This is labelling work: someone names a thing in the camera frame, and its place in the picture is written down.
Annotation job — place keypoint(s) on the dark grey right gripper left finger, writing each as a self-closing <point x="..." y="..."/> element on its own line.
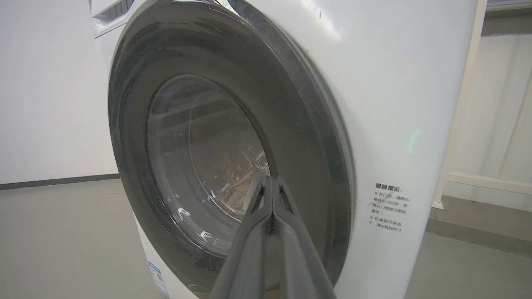
<point x="245" y="257"/>

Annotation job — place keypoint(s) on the black round washer door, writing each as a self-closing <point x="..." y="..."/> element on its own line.
<point x="137" y="124"/>

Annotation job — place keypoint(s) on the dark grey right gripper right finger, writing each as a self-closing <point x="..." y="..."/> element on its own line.
<point x="299" y="257"/>

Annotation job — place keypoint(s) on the printed warning text label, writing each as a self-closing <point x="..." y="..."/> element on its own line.
<point x="388" y="207"/>

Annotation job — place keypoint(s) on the white metal frame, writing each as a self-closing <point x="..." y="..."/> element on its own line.
<point x="461" y="124"/>

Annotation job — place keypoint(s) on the blue energy label sticker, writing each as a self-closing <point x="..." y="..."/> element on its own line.
<point x="158" y="278"/>

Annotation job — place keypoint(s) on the white front-load washing machine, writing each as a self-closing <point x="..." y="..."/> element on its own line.
<point x="395" y="104"/>

